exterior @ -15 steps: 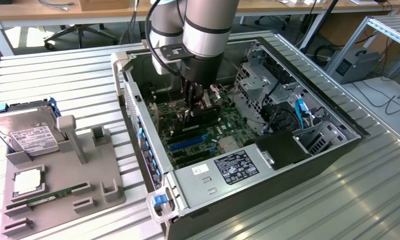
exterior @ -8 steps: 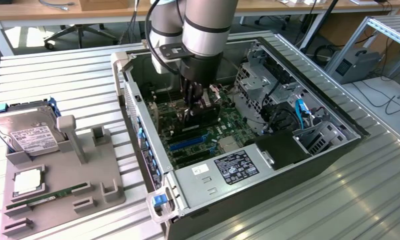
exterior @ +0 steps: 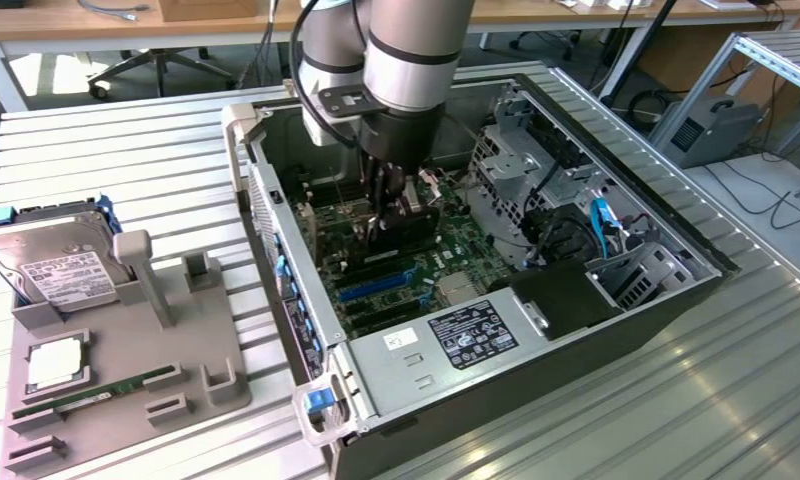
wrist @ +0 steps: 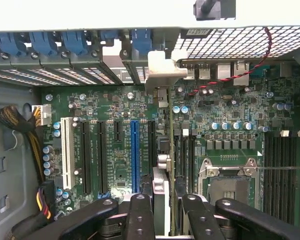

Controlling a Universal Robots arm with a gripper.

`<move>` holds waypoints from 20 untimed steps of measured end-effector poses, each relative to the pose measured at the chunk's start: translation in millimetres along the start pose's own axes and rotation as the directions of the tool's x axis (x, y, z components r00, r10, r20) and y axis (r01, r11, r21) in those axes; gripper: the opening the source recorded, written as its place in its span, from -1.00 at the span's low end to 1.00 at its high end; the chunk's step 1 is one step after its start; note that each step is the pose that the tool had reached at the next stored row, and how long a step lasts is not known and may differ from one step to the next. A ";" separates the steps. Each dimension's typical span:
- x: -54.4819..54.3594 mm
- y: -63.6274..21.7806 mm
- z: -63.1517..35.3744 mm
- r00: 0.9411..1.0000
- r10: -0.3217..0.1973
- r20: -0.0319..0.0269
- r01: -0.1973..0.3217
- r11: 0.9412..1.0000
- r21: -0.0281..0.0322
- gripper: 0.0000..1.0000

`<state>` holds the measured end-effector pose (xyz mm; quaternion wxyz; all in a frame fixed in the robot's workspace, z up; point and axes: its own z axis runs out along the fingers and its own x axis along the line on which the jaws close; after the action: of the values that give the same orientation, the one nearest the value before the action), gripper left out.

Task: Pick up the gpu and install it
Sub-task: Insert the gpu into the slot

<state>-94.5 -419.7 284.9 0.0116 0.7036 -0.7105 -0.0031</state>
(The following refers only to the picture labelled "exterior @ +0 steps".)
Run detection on graphics card with metal bracket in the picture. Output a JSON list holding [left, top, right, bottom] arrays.
[[301, 199, 443, 264]]

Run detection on blue SATA wire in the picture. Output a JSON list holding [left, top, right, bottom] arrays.
[[589, 197, 619, 261]]

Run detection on metal drive cage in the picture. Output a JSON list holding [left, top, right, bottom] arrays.
[[469, 83, 606, 221]]

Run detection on grey computer tower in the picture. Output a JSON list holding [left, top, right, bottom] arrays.
[[650, 97, 766, 170]]

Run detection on grey parts rack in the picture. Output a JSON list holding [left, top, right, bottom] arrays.
[[0, 229, 255, 476]]

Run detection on loose green RAM stick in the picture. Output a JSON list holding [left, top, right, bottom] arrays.
[[10, 366, 179, 420]]

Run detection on green motherboard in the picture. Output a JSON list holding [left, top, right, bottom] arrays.
[[285, 167, 515, 341]]

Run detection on metal disk bay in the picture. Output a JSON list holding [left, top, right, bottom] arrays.
[[583, 239, 722, 314]]

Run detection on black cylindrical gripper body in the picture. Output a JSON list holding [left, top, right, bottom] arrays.
[[355, 106, 443, 171]]

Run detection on black slanted pole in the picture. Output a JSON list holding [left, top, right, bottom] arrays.
[[599, 0, 679, 109]]

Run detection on silver chipset heat sink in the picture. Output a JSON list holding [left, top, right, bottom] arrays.
[[437, 273, 479, 301]]

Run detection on open metal socket cover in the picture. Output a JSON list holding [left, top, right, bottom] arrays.
[[403, 168, 443, 214]]

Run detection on silver hard disk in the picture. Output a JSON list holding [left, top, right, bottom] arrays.
[[0, 209, 138, 314]]

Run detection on black plastic shroud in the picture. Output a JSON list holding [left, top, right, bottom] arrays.
[[485, 259, 626, 342]]

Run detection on wooden desk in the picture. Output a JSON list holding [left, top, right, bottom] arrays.
[[0, 0, 800, 114]]

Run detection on wrist camera with black bracket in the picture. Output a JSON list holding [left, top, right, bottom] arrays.
[[301, 85, 392, 147]]

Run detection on installed green RAM stick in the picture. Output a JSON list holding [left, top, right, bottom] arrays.
[[343, 247, 421, 269]]

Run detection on silver CPU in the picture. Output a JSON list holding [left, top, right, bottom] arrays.
[[26, 339, 86, 386]]

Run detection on aluminium profile frame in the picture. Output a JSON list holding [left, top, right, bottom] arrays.
[[666, 27, 800, 154]]

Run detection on black expansion slot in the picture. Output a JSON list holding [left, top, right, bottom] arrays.
[[343, 297, 423, 326], [332, 262, 408, 287]]

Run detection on open black PC case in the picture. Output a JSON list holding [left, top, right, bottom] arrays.
[[220, 72, 742, 480]]

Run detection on blue expansion slot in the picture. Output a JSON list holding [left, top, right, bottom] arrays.
[[336, 272, 415, 304]]

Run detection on grey power supply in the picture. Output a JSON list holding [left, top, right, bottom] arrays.
[[343, 285, 555, 421]]

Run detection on black chair base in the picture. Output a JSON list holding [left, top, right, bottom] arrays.
[[509, 29, 583, 51]]

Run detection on black power connector bundle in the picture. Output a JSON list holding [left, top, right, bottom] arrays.
[[519, 202, 608, 269]]

